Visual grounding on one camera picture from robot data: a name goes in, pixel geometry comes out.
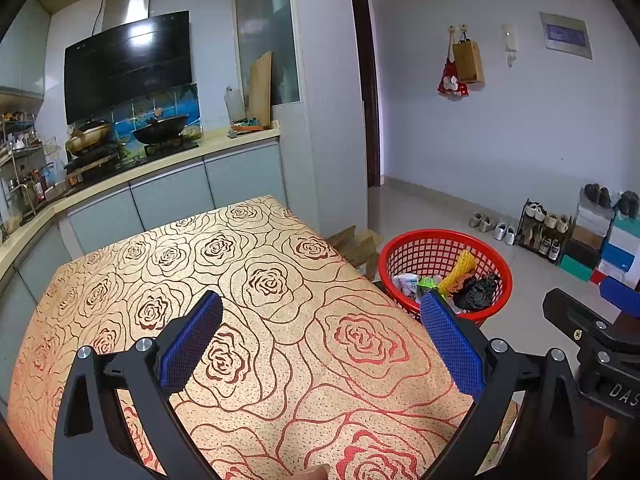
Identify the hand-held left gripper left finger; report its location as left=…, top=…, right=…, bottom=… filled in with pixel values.
left=52, top=290, right=224, bottom=480

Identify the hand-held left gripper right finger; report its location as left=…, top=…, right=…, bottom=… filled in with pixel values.
left=420, top=289, right=591, bottom=480

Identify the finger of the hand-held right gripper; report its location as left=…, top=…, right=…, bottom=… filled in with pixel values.
left=542, top=287, right=613, bottom=361
left=599, top=276, right=640, bottom=321

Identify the black plastic bag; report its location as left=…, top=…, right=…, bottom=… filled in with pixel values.
left=452, top=274, right=502, bottom=311

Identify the white cartoon printed packet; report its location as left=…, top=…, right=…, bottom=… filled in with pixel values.
left=392, top=273, right=421, bottom=303

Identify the red plastic mesh basket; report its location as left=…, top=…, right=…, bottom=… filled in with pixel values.
left=378, top=230, right=513, bottom=326

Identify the person's left hand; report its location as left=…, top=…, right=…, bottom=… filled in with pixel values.
left=290, top=464, right=331, bottom=480

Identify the stack of shoe boxes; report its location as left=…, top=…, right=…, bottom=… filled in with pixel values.
left=559, top=195, right=640, bottom=286

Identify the black shoe rack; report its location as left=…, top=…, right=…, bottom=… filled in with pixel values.
left=515, top=200, right=573, bottom=265

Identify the group of pale shoes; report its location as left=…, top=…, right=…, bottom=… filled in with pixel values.
left=520, top=202, right=571, bottom=261

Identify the kitchen counter with grey cabinets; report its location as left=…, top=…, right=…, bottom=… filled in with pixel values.
left=0, top=127, right=288, bottom=411

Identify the black gas stove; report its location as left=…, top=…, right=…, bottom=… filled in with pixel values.
left=64, top=140, right=201, bottom=178

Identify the black wok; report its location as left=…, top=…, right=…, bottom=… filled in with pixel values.
left=131, top=115, right=190, bottom=146

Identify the brass coloured pan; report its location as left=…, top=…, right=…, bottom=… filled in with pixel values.
left=65, top=120, right=112, bottom=153

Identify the clear plastic bottle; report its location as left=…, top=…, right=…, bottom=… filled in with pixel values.
left=225, top=85, right=246, bottom=122

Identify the dark brown door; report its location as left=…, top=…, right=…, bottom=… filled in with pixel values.
left=351, top=0, right=383, bottom=188

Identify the metal spice rack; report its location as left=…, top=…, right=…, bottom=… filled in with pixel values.
left=0, top=112, right=58, bottom=221

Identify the red hanging cloth bag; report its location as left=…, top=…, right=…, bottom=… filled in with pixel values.
left=437, top=57, right=471, bottom=98

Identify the wooden cutting board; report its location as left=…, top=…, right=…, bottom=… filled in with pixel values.
left=248, top=51, right=273, bottom=123

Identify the brown paper bag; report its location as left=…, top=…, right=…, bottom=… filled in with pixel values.
left=451, top=32, right=485, bottom=85

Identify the white intercom handset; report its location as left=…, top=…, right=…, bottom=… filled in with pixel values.
left=502, top=24, right=518, bottom=67

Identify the black range hood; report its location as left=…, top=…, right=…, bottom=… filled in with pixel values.
left=64, top=0, right=193, bottom=126

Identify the frosted glass panel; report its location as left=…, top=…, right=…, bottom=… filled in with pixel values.
left=235, top=0, right=301, bottom=106

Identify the grey wall panel box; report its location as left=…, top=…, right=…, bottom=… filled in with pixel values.
left=539, top=12, right=593, bottom=60

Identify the grey wall cabinet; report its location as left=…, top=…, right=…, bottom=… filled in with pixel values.
left=0, top=0, right=51, bottom=98

